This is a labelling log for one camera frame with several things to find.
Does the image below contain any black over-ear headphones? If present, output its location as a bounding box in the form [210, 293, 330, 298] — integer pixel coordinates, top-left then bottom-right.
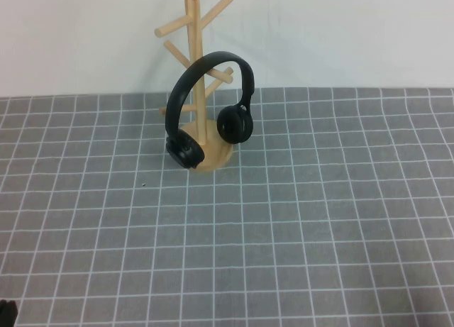
[165, 50, 256, 171]

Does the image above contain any wooden tree-shaped stand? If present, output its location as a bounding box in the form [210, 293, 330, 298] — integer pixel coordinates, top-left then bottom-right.
[154, 0, 235, 174]

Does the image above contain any grey white-grid tablecloth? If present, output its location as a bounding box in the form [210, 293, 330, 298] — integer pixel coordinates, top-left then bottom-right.
[0, 87, 454, 327]

